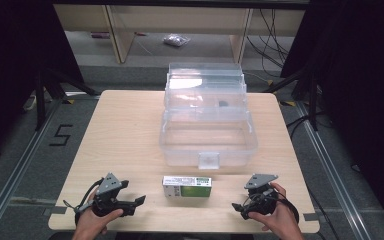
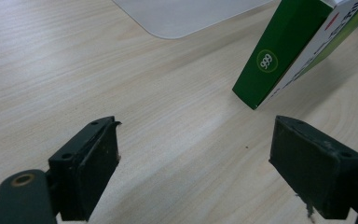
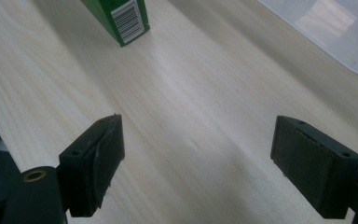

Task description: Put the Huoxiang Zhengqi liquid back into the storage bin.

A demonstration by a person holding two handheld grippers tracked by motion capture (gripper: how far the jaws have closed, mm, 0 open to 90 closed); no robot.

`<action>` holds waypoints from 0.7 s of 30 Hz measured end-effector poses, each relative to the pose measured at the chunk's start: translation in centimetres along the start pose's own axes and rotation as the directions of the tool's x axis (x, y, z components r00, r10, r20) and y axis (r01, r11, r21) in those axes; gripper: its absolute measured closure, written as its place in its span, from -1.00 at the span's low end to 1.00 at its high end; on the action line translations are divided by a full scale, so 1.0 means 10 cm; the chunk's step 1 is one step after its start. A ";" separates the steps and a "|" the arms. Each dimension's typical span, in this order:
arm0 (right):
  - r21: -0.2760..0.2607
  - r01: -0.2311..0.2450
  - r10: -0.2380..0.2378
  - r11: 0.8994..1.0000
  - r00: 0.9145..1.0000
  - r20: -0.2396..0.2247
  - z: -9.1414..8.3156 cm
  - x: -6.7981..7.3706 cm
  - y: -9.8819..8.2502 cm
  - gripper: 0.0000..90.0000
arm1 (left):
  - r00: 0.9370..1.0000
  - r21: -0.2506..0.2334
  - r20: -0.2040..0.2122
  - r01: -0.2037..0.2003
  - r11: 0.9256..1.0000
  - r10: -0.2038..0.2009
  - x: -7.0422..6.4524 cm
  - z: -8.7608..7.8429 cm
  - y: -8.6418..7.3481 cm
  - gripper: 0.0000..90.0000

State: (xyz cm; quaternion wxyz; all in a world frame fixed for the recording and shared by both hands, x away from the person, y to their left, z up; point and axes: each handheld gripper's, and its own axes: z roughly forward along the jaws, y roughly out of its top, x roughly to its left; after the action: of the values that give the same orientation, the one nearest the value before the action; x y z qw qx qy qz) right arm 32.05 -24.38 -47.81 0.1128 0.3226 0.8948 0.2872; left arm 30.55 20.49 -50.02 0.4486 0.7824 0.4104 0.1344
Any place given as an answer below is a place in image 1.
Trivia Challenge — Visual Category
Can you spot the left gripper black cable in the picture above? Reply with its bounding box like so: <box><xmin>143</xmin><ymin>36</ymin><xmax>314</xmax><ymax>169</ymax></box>
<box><xmin>62</xmin><ymin>177</ymin><xmax>105</xmax><ymax>215</ymax></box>

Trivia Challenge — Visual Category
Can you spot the person's right hand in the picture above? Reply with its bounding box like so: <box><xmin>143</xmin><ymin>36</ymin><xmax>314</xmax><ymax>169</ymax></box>
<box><xmin>247</xmin><ymin>182</ymin><xmax>305</xmax><ymax>240</ymax></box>

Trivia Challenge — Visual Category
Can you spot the metal floor rail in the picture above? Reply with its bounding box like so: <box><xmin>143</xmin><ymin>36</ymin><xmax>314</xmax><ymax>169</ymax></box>
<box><xmin>0</xmin><ymin>99</ymin><xmax>65</xmax><ymax>240</ymax></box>
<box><xmin>295</xmin><ymin>101</ymin><xmax>383</xmax><ymax>240</ymax></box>

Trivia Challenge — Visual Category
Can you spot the clear plastic bag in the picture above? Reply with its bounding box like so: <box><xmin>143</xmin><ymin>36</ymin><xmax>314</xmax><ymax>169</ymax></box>
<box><xmin>162</xmin><ymin>33</ymin><xmax>192</xmax><ymax>48</ymax></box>

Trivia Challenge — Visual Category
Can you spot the pink flat object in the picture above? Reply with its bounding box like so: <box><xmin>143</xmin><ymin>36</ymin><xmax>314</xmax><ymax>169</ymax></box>
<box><xmin>90</xmin><ymin>31</ymin><xmax>111</xmax><ymax>40</ymax></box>

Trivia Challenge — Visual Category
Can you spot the black metal stand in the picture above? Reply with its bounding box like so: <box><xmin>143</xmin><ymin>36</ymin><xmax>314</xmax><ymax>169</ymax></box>
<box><xmin>34</xmin><ymin>67</ymin><xmax>102</xmax><ymax>132</ymax></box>
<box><xmin>262</xmin><ymin>65</ymin><xmax>328</xmax><ymax>132</ymax></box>

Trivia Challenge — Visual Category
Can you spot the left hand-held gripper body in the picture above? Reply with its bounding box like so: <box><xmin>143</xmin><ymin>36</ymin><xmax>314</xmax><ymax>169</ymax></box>
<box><xmin>91</xmin><ymin>171</ymin><xmax>138</xmax><ymax>218</ymax></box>

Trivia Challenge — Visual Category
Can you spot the clear plastic storage box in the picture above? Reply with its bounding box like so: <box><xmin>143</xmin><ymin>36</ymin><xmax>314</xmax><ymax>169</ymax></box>
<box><xmin>159</xmin><ymin>62</ymin><xmax>260</xmax><ymax>171</ymax></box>

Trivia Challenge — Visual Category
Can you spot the black curtain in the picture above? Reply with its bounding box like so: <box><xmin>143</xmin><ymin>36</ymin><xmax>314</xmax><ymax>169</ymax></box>
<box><xmin>280</xmin><ymin>0</ymin><xmax>384</xmax><ymax>231</ymax></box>
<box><xmin>0</xmin><ymin>0</ymin><xmax>85</xmax><ymax>168</ymax></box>

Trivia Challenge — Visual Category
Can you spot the green and white carton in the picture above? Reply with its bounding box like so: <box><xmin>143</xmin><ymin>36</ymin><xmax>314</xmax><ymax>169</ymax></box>
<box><xmin>161</xmin><ymin>175</ymin><xmax>213</xmax><ymax>199</ymax></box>

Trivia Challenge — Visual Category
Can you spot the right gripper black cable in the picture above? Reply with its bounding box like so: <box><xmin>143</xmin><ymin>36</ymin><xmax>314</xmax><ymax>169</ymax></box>
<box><xmin>275</xmin><ymin>196</ymin><xmax>301</xmax><ymax>225</ymax></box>

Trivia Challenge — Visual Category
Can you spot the bundle of black cables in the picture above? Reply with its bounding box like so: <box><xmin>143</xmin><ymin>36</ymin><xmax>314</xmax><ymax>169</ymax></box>
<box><xmin>245</xmin><ymin>8</ymin><xmax>292</xmax><ymax>70</ymax></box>

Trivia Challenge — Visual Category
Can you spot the black floor cable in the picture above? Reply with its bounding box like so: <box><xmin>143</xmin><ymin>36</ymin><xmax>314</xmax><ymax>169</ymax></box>
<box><xmin>285</xmin><ymin>111</ymin><xmax>329</xmax><ymax>139</ymax></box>

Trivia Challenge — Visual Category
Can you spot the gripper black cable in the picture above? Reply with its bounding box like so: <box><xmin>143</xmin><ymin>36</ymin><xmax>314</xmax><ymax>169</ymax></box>
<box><xmin>62</xmin><ymin>177</ymin><xmax>105</xmax><ymax>215</ymax></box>
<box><xmin>275</xmin><ymin>196</ymin><xmax>301</xmax><ymax>225</ymax></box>

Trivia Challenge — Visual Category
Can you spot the person's left hand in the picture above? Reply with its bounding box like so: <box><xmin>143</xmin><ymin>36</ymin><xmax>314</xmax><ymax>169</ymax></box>
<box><xmin>72</xmin><ymin>188</ymin><xmax>125</xmax><ymax>240</ymax></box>

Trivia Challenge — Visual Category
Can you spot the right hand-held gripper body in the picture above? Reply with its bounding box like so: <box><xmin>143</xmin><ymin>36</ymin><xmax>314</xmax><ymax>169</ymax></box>
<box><xmin>241</xmin><ymin>173</ymin><xmax>280</xmax><ymax>220</ymax></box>

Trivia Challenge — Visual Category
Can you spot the beige wooden shelf unit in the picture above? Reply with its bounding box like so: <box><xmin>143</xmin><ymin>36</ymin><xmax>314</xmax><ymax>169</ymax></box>
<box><xmin>53</xmin><ymin>4</ymin><xmax>306</xmax><ymax>65</ymax></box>

